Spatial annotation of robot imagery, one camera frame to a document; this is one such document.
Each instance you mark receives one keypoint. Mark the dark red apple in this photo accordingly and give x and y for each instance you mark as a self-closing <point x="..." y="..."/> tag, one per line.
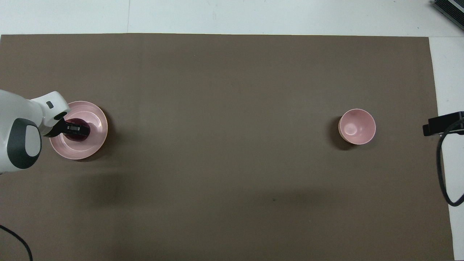
<point x="78" y="138"/>

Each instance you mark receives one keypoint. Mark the pink bowl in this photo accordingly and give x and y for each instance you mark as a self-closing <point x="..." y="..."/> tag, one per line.
<point x="357" y="127"/>

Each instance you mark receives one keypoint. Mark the brown table mat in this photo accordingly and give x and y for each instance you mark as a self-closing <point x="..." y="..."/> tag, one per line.
<point x="224" y="108"/>

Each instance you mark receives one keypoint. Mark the pink plate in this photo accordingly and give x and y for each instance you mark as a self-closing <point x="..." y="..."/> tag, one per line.
<point x="96" y="123"/>

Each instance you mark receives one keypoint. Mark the grey ribbed device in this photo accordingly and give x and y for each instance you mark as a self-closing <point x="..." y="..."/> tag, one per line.
<point x="451" y="11"/>

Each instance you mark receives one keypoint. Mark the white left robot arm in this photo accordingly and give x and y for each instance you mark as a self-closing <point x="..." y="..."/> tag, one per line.
<point x="21" y="134"/>

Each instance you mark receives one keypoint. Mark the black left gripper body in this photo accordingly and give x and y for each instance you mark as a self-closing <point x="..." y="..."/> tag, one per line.
<point x="56" y="128"/>

